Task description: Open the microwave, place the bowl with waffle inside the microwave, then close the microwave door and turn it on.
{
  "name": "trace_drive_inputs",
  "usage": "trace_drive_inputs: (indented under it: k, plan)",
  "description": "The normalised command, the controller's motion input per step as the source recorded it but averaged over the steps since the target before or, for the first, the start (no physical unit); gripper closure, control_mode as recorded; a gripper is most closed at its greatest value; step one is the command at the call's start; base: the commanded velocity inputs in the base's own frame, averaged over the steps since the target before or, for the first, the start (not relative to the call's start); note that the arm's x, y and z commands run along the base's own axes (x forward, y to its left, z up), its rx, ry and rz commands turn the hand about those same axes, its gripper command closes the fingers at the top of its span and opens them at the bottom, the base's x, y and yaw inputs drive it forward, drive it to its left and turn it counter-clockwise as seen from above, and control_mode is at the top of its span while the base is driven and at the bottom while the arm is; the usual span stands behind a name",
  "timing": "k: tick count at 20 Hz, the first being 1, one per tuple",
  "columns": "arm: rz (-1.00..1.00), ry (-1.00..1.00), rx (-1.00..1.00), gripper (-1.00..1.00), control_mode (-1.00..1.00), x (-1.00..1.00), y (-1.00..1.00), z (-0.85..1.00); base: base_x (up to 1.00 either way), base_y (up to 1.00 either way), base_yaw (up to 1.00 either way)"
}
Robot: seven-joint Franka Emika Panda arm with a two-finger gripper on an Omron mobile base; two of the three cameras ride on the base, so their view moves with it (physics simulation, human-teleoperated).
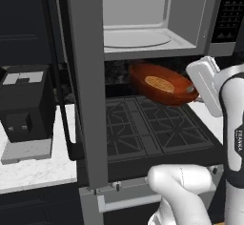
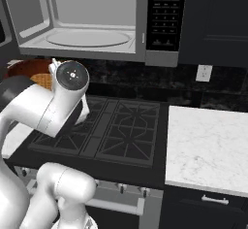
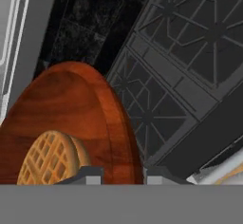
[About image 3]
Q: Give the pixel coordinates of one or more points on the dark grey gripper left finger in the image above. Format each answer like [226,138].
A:
[91,174]

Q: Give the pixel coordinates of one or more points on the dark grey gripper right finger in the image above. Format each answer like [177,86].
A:
[158,174]

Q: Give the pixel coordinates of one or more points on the golden round waffle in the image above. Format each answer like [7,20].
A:
[50,158]

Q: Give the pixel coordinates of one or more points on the brown wooden bowl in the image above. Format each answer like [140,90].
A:
[79,107]

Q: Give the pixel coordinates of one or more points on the dark grey hob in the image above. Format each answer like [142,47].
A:
[183,76]

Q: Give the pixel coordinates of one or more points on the grey fridge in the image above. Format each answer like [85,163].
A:
[19,38]

